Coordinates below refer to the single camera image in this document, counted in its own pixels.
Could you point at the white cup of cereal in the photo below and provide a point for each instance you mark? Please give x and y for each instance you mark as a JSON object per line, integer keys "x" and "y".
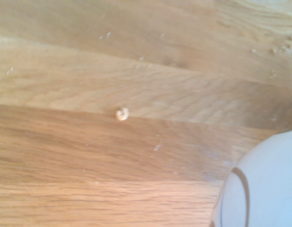
{"x": 273, "y": 177}

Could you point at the curled cereal piece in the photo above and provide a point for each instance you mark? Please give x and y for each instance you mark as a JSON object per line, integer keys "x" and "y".
{"x": 122, "y": 115}

